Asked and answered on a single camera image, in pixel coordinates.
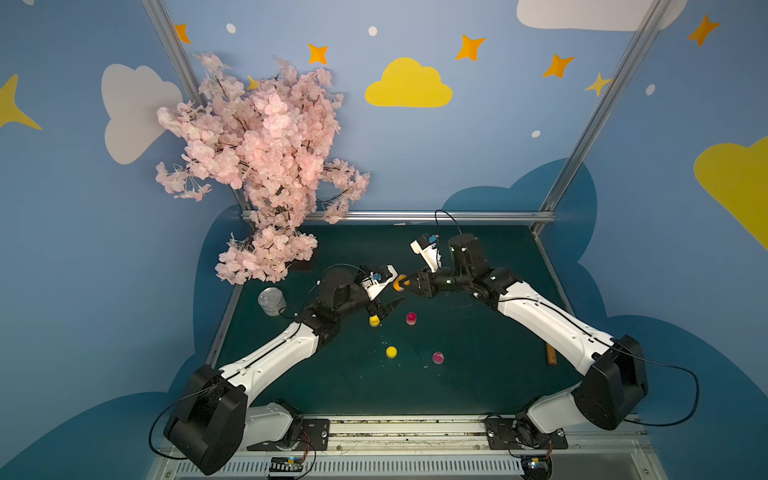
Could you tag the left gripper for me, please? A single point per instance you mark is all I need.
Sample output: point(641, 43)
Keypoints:
point(377, 299)

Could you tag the left electronics board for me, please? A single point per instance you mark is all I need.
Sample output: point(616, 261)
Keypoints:
point(291, 467)

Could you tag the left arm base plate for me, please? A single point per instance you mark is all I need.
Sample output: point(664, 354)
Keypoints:
point(314, 430)

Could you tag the blue garden fork wooden handle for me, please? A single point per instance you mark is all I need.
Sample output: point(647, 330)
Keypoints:
point(551, 355)

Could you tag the pink cherry blossom tree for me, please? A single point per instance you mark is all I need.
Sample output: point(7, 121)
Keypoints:
point(272, 144)

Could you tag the right aluminium frame post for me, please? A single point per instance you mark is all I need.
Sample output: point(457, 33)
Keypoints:
point(632, 58)

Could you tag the right electronics board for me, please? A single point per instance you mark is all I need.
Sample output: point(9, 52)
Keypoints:
point(536, 468)

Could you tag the orange paint jar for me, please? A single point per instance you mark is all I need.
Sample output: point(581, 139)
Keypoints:
point(401, 283)

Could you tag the aluminium frame post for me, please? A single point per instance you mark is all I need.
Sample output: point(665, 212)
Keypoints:
point(632, 58)
point(164, 27)

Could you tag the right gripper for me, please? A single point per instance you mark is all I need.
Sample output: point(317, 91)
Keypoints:
point(417, 283)

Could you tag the silver metal can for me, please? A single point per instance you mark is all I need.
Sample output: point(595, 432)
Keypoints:
point(272, 301)

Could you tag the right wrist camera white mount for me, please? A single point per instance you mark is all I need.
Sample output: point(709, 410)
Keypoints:
point(427, 246)

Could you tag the horizontal aluminium frame bar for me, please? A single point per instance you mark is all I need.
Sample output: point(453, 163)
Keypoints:
point(462, 217)

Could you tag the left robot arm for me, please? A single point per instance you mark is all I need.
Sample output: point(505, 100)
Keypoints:
point(215, 416)

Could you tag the electronics board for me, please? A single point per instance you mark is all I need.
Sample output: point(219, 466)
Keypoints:
point(291, 467)
point(536, 468)

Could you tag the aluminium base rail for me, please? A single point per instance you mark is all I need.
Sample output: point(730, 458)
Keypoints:
point(452, 447)

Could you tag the left aluminium frame post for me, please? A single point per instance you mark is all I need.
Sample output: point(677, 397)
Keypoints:
point(164, 27)

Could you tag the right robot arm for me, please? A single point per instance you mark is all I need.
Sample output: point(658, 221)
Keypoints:
point(613, 374)

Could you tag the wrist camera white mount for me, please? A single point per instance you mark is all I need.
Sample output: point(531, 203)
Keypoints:
point(374, 281)
point(427, 246)

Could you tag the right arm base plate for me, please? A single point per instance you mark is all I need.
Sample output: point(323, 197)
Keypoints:
point(509, 433)

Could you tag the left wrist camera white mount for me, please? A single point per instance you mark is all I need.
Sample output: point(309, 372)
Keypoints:
point(374, 281)

